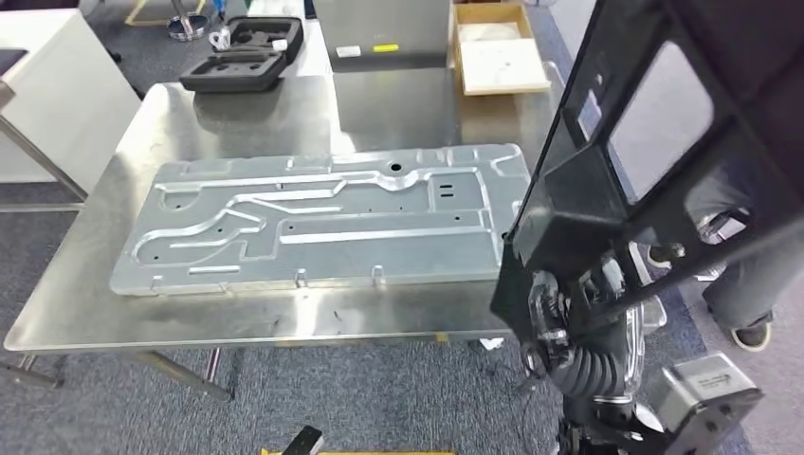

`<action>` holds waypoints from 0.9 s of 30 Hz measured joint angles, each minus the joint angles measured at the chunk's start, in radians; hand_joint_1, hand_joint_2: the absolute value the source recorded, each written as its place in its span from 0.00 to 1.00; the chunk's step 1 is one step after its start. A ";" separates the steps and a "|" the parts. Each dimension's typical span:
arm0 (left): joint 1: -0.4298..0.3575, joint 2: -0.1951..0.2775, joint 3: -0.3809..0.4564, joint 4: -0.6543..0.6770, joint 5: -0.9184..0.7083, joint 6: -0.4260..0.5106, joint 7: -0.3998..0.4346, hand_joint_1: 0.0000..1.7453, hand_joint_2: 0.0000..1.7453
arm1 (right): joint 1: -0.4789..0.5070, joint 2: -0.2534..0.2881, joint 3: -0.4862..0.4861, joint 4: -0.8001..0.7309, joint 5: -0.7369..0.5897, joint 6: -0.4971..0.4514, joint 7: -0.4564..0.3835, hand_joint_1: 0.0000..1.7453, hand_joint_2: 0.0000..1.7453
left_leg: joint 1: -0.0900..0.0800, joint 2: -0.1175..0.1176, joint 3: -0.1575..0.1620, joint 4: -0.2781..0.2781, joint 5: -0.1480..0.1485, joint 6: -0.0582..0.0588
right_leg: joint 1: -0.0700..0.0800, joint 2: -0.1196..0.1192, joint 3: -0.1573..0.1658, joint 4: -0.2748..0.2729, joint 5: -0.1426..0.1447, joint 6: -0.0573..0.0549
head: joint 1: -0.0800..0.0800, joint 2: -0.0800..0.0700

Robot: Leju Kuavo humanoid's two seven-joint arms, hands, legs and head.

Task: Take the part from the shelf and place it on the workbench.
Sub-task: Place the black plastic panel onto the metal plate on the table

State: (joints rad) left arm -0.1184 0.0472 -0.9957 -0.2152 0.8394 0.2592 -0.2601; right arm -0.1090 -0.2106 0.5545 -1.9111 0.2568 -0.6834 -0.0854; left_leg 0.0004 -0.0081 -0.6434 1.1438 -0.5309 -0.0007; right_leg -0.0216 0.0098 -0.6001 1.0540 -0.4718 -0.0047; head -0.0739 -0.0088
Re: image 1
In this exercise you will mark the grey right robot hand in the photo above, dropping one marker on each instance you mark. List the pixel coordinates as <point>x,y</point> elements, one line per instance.
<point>553,326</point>

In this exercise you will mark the long black plastic part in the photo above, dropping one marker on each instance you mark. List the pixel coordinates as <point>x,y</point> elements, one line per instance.
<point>565,220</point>

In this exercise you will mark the stainless steel workbench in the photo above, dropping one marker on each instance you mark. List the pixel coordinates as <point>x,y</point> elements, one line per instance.
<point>251,314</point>

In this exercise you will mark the white and black box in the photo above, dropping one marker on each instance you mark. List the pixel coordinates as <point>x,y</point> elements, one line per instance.
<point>703,389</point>

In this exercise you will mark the office chair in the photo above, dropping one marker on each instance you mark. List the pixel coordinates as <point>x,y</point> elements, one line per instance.
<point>722,229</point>

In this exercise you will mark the person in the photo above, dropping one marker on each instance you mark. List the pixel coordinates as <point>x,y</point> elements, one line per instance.
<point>754,282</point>

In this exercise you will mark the stamped sheet metal panel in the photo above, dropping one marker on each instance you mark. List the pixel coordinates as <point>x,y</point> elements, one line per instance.
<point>314,251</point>

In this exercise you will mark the white round disc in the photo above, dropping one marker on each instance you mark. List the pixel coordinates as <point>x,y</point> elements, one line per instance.
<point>493,32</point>

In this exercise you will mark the open cardboard box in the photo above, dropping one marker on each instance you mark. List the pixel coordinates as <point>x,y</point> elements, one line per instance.
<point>462,16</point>

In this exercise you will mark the grey laptop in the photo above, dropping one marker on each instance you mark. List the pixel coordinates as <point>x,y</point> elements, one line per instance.
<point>389,25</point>

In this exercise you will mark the small white plug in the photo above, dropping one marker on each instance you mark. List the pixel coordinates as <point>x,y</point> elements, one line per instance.
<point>280,45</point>

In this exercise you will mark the open black foam case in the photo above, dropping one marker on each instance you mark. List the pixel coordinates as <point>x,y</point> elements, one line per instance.
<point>232,75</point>

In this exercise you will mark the chrome stanchion base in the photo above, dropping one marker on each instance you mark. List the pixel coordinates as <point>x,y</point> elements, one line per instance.
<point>187,28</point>

